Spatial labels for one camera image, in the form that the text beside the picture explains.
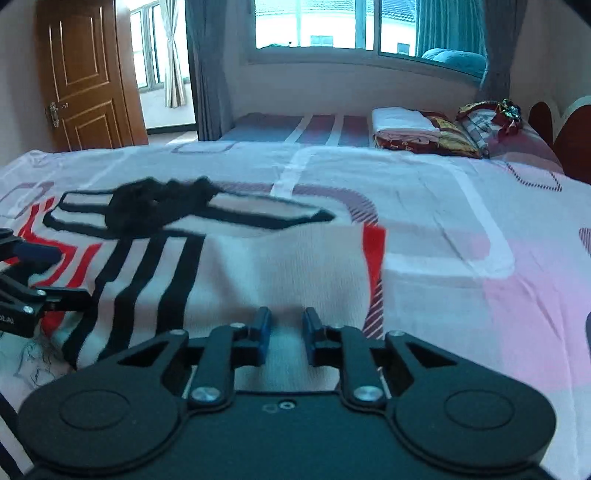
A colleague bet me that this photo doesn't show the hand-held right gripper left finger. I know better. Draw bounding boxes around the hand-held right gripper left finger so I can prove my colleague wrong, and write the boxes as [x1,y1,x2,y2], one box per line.
[95,306,273,409]

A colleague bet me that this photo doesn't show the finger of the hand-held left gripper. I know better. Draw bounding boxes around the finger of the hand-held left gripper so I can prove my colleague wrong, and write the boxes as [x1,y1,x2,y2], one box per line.
[0,273,95,315]
[0,227,64,278]

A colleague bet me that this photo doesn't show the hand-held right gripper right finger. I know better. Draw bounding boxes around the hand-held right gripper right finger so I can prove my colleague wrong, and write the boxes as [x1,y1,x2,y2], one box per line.
[302,306,463,409]

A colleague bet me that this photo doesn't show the white red black striped sweater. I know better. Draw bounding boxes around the white red black striped sweater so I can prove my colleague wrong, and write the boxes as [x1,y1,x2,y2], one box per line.
[18,187,387,370]

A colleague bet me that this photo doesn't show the black lace garment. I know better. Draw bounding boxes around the black lace garment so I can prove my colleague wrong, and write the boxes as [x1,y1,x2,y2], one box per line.
[104,176,219,237]

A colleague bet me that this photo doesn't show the pink patterned bedsheet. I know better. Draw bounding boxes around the pink patterned bedsheet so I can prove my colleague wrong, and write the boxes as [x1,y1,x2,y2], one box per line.
[0,141,591,480]

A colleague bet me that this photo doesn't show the brown wooden door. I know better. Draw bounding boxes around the brown wooden door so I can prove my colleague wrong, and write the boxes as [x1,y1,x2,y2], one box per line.
[34,0,149,153]

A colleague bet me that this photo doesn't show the grey red striped bed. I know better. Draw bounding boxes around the grey red striped bed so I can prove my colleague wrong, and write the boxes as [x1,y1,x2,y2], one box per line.
[216,111,565,176]

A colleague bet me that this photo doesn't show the balcony window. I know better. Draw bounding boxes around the balcony window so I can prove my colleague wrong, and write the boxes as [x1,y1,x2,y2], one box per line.
[128,0,192,94]

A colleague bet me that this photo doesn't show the white folded blanket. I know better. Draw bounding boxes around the white folded blanket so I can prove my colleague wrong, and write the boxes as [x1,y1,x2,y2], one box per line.
[372,107,440,139]

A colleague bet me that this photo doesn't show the white sheer curtain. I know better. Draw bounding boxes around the white sheer curtain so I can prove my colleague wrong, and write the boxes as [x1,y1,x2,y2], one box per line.
[161,0,188,110]

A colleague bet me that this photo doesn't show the red patterned folded quilt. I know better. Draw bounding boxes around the red patterned folded quilt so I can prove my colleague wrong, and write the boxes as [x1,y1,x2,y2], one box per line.
[374,111,484,160]

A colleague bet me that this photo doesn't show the grey curtain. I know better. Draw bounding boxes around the grey curtain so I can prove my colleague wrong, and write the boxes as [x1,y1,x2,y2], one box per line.
[480,0,530,106]
[185,0,234,142]

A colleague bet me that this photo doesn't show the plaid and red cloth bundle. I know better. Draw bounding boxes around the plaid and red cloth bundle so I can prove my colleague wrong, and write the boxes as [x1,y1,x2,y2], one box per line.
[456,98,525,158]

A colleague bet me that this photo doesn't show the large sliding window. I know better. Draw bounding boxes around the large sliding window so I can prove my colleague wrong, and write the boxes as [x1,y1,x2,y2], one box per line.
[248,0,491,85]

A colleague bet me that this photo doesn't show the teal cushion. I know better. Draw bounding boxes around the teal cushion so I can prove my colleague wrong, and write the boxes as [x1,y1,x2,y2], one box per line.
[421,47,488,80]

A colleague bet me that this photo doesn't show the brown wooden headboard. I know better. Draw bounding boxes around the brown wooden headboard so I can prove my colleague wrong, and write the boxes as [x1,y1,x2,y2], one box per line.
[527,95,591,185]

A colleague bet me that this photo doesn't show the metal door handle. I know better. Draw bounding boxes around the metal door handle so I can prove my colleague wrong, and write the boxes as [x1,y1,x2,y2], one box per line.
[45,102,69,129]

